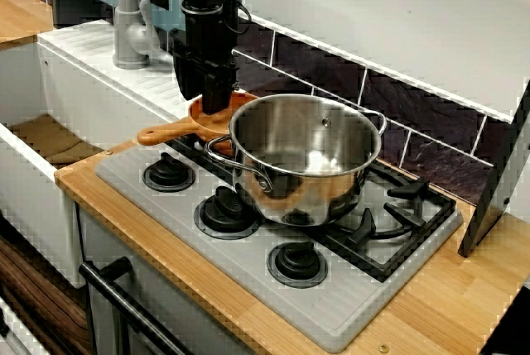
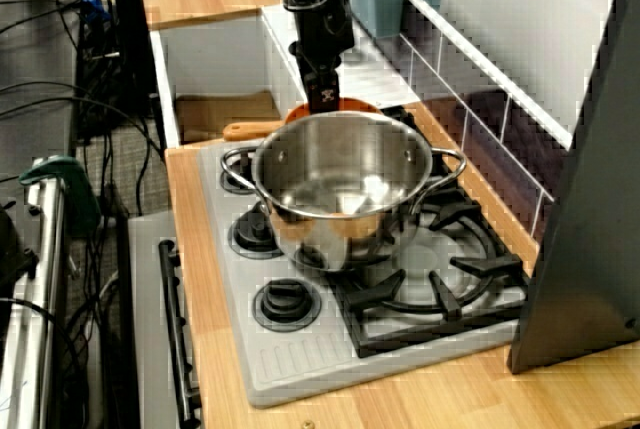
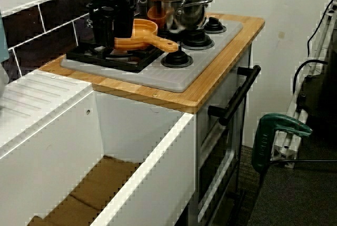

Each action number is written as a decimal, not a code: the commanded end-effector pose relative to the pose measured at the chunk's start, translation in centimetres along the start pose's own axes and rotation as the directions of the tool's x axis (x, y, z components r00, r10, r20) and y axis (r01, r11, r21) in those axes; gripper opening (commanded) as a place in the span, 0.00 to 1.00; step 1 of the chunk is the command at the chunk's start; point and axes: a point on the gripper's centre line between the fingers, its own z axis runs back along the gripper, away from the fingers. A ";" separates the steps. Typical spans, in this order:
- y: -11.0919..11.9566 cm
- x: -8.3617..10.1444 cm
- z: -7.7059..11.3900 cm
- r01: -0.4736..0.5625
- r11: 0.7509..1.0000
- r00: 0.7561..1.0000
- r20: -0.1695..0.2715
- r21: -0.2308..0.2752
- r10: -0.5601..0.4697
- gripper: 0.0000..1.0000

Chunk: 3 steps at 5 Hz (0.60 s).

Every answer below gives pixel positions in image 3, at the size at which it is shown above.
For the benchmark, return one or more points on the grey stove top panel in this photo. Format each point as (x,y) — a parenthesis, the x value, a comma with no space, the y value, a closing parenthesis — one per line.
(158,76)

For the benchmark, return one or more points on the brown cardboard sheet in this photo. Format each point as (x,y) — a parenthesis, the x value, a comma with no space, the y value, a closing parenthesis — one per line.
(105,181)

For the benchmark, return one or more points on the black burner grate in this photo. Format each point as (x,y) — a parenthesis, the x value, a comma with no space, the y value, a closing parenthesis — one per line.
(105,63)

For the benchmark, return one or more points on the green clamp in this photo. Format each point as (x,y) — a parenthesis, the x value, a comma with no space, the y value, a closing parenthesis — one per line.
(263,141)

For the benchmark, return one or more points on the wooden stove countertop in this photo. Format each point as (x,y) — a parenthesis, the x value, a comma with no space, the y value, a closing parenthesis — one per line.
(223,65)

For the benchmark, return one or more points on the black stove knob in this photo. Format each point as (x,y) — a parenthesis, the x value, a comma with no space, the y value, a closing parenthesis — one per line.
(177,60)
(214,24)
(197,39)

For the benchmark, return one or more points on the dark tile backsplash panel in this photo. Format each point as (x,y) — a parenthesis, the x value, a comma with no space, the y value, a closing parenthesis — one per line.
(58,12)

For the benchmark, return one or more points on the stainless steel pot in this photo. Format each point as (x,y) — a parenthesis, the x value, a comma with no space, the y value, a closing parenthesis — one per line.
(189,10)

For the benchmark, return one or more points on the black equipment box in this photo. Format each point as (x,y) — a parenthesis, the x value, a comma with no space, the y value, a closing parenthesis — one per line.
(321,99)

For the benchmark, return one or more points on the aluminium frame rail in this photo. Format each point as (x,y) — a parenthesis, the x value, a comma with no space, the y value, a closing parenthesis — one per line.
(284,147)

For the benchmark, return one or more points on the white toy oven front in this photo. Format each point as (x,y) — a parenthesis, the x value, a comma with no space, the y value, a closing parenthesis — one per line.
(210,141)

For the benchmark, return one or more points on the white toy sink basin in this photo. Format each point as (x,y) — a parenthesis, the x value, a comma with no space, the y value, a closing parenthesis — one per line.
(39,162)

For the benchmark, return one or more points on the orange plastic frying pan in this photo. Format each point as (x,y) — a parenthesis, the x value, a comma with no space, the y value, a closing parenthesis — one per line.
(143,32)

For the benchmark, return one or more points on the teal box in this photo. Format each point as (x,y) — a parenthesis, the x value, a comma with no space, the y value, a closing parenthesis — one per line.
(3,41)

